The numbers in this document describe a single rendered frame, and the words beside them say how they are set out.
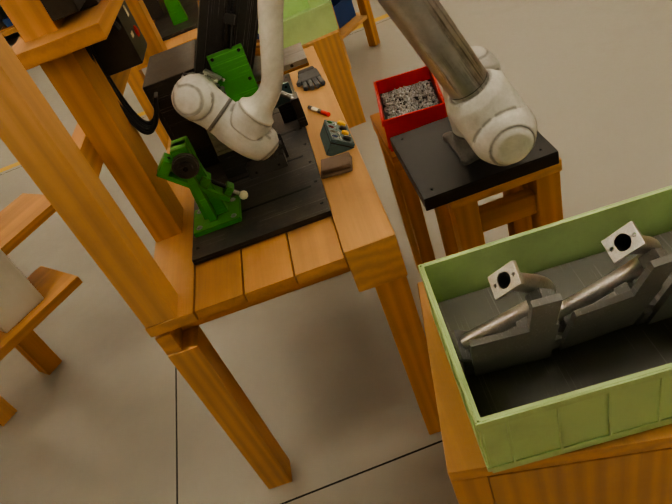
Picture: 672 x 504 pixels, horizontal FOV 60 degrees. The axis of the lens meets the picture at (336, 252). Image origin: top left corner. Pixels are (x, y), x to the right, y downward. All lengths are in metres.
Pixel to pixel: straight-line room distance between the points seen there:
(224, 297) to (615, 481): 0.98
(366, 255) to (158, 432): 1.43
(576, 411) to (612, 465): 0.20
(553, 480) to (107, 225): 1.08
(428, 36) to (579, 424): 0.82
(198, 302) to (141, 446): 1.16
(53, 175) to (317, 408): 1.39
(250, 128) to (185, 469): 1.43
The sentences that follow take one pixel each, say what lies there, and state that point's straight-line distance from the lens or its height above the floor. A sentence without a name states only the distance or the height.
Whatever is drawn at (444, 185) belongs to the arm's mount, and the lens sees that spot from 1.62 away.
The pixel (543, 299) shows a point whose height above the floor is 1.14.
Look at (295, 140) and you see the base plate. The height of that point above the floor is 0.90.
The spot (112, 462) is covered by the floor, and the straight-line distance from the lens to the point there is 2.69.
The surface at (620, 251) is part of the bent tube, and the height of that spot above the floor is 1.16.
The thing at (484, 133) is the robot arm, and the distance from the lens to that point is 1.41.
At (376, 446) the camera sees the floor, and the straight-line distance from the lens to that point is 2.19.
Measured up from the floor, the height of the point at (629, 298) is 1.03.
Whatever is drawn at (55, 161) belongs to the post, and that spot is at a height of 1.38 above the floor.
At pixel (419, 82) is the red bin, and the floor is 0.88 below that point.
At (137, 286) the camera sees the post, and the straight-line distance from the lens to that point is 1.53.
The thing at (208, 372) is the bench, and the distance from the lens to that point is 1.74.
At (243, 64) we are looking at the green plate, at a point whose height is 1.22.
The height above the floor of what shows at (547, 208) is 0.70.
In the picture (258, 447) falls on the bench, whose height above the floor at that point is 0.25.
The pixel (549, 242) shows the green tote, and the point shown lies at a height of 0.92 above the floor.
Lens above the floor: 1.83
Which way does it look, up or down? 38 degrees down
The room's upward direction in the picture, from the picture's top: 22 degrees counter-clockwise
